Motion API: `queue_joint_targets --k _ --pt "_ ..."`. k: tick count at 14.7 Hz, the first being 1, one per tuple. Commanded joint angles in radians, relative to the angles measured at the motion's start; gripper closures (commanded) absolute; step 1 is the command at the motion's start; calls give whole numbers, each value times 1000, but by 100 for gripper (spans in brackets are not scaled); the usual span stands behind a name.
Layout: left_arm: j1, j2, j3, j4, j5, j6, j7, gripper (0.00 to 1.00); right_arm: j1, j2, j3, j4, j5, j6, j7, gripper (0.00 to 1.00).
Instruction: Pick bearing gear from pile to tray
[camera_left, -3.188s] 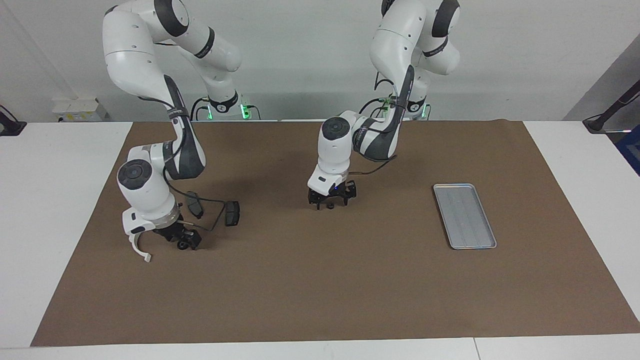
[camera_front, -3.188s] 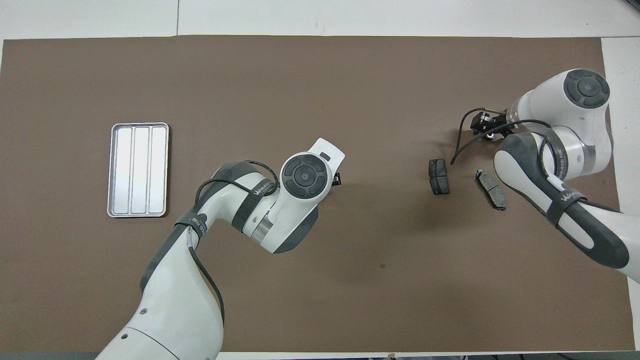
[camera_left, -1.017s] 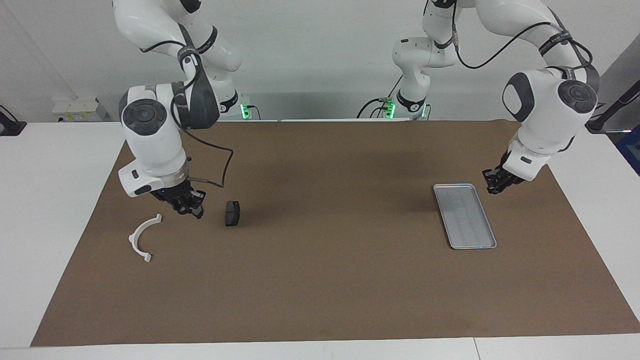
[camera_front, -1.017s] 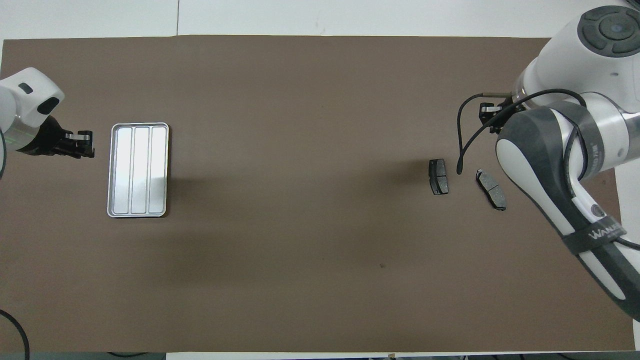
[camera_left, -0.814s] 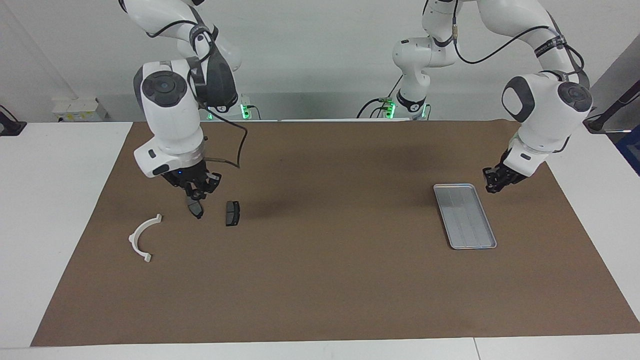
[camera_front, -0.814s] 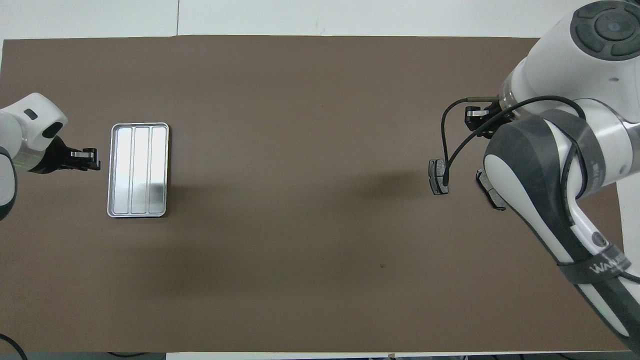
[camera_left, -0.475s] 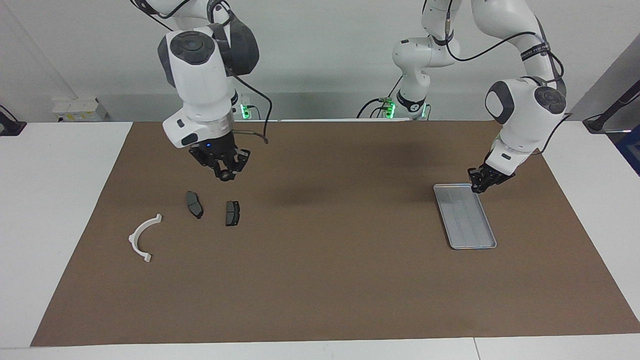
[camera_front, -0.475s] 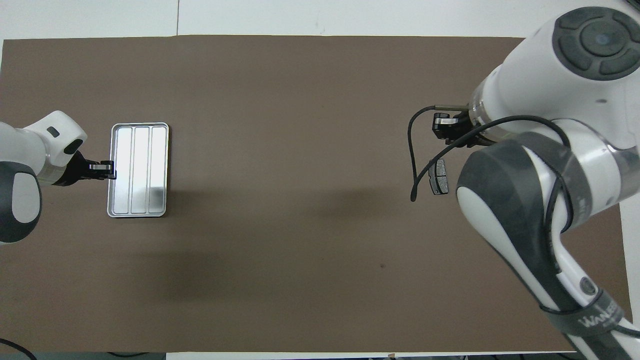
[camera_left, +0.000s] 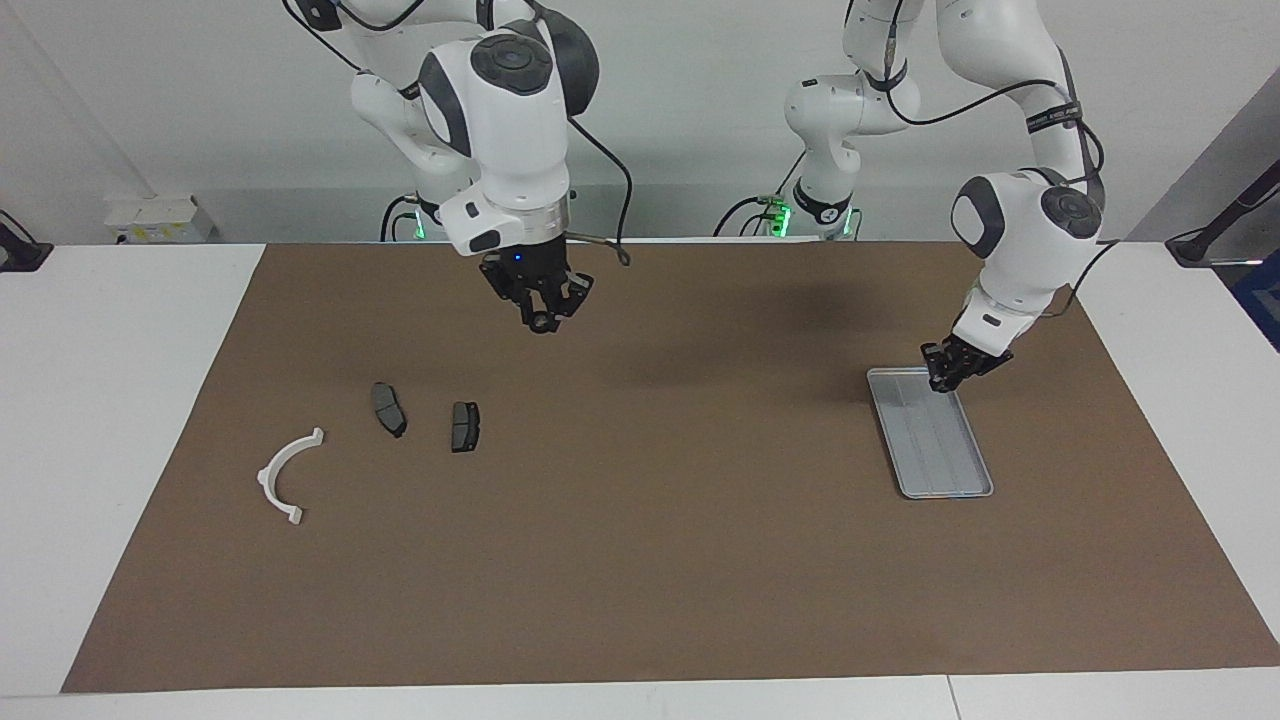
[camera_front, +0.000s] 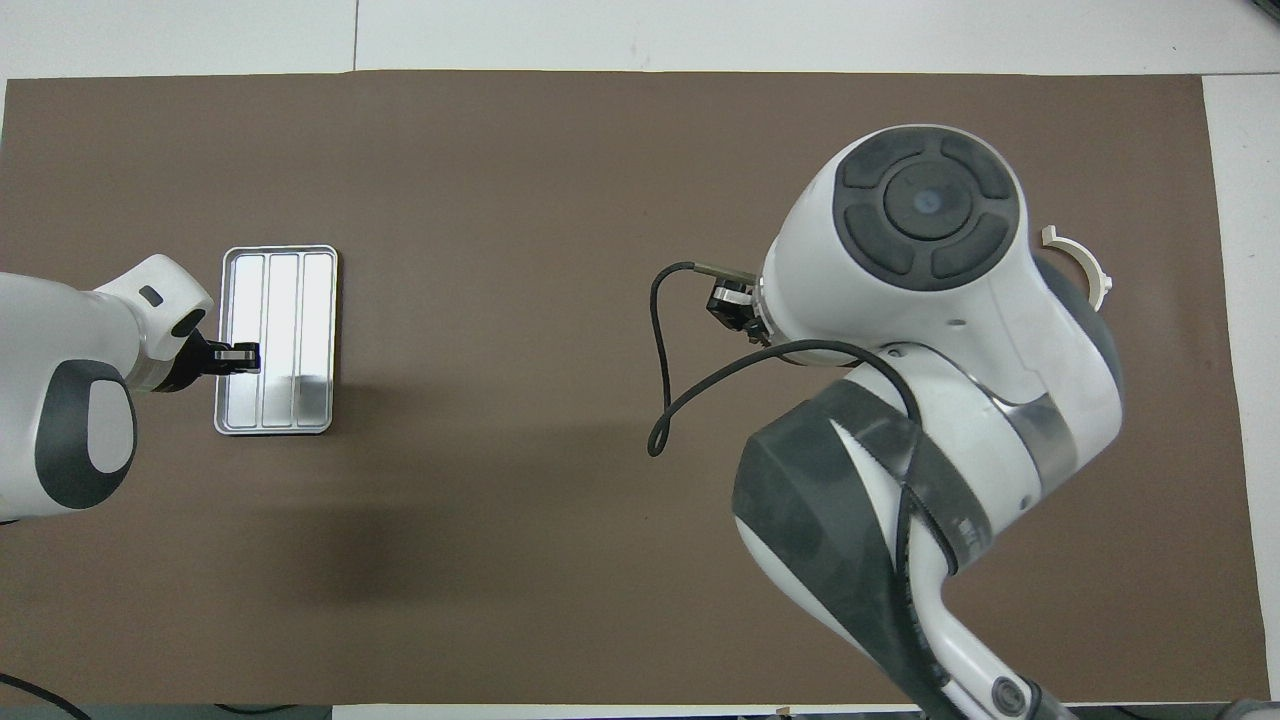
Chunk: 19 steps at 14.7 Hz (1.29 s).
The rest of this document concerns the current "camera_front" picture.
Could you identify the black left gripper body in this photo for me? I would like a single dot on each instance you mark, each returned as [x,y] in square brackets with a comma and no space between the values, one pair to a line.
[188,362]

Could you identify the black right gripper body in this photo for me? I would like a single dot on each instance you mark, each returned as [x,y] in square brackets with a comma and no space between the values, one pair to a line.
[760,322]

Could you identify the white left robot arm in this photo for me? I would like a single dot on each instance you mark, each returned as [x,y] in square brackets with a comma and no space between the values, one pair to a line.
[60,350]

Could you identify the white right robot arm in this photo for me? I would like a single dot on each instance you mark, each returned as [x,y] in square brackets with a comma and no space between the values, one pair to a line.
[930,400]

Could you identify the silver metal tray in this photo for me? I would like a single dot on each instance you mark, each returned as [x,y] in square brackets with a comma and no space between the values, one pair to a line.
[300,300]

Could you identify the brown table mat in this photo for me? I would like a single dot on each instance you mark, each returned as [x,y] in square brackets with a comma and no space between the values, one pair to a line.
[500,150]

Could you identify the white curved plastic bracket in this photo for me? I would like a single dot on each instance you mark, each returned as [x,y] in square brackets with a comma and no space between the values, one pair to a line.
[1085,258]

